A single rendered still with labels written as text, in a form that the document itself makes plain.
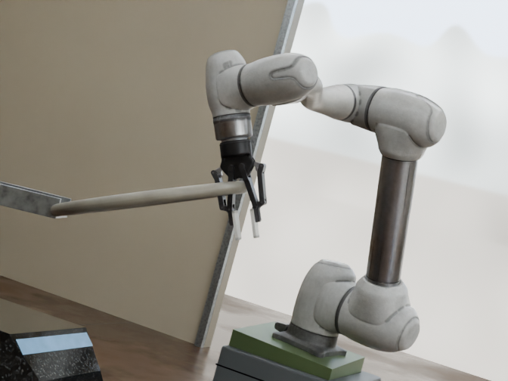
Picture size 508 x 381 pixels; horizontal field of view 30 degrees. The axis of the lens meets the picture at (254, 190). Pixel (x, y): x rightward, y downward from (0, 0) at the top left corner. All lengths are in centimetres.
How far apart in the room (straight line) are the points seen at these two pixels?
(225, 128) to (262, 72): 17
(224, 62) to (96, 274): 574
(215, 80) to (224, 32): 540
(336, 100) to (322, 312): 66
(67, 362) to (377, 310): 92
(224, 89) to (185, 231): 532
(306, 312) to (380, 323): 25
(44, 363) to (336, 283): 100
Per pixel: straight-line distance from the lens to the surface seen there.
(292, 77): 211
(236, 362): 283
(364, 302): 274
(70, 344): 234
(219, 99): 222
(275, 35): 745
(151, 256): 762
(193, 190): 211
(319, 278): 285
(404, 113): 256
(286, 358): 280
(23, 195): 233
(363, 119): 263
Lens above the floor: 126
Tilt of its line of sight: level
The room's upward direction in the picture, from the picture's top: 15 degrees clockwise
